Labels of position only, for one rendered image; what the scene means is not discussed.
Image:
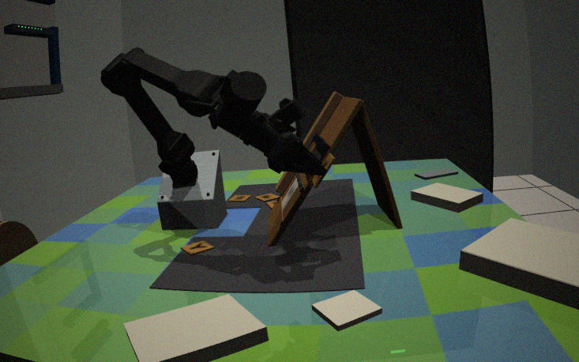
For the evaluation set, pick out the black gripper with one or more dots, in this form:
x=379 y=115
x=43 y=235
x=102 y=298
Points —
x=285 y=151

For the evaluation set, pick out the white paper ticket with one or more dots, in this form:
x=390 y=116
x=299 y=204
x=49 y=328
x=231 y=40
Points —
x=289 y=194

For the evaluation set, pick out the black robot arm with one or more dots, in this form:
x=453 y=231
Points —
x=198 y=92

